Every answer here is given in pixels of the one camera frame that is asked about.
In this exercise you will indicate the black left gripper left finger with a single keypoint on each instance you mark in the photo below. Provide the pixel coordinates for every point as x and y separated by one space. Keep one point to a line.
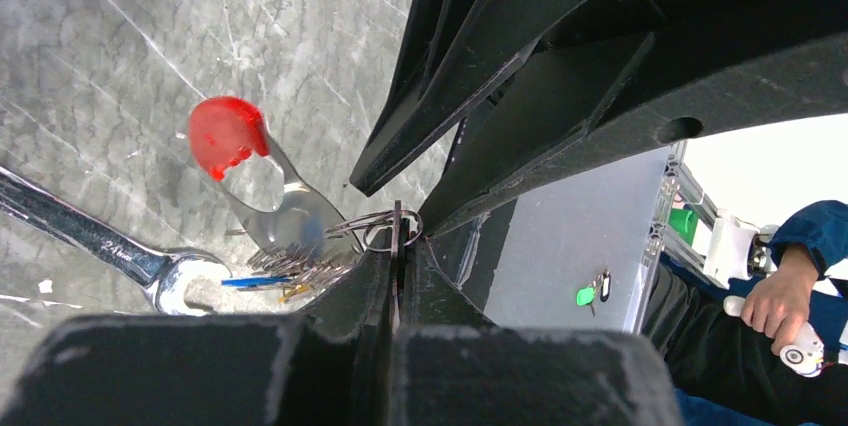
327 365

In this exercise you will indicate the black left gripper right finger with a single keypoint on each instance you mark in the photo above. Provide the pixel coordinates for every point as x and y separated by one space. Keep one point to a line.
529 355

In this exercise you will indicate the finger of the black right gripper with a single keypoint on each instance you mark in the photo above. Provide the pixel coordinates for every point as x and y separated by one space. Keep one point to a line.
579 108
455 53

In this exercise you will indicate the blue sleeved forearm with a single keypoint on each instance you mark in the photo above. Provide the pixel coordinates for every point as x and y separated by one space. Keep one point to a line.
820 230

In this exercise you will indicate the operator hand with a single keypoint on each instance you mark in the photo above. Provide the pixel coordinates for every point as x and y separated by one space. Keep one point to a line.
790 287

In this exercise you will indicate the green tagged key bunch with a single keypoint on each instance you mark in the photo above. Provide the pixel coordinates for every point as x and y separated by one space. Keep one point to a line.
598 290

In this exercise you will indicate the silver open-end wrench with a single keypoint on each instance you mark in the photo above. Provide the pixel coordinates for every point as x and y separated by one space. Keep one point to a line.
163 275

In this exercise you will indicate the aluminium frame rail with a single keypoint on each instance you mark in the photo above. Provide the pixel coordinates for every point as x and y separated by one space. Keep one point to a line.
682 208

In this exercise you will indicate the white teleoperation handle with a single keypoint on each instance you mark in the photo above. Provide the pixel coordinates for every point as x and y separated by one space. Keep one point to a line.
802 347

